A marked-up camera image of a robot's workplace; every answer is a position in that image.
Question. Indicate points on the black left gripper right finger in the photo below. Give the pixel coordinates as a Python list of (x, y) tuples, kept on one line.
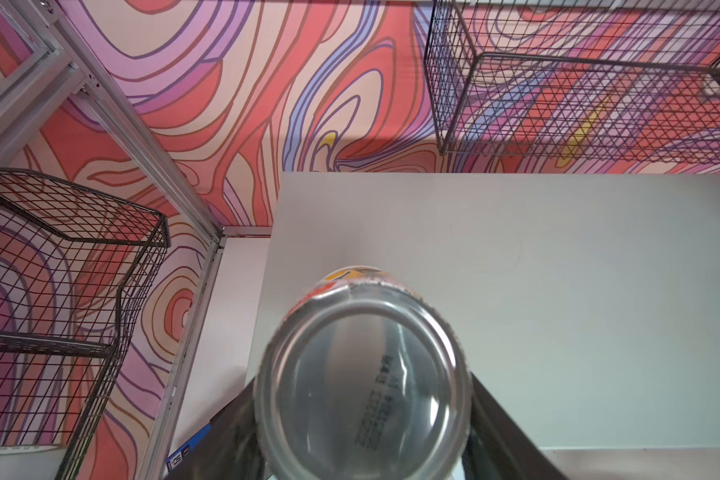
[(497, 448)]

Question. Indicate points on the black wire basket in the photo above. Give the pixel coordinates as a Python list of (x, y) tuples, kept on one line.
[(76, 268), (574, 85)]

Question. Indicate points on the grey metal cabinet box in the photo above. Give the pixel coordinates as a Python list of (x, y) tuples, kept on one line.
[(588, 305)]

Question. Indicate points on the black wire basket left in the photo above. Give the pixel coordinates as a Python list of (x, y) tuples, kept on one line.
[(76, 268)]

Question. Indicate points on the aluminium frame post left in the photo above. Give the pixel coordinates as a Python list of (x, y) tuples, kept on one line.
[(114, 112)]

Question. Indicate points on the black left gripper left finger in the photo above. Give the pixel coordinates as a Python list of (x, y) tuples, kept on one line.
[(230, 449)]

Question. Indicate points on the blue black stapler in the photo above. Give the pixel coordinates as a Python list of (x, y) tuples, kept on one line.
[(183, 451)]

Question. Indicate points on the black wire basket back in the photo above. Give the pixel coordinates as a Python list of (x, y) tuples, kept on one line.
[(574, 85)]

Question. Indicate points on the yellow corn can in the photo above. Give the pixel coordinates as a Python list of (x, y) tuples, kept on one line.
[(362, 379)]

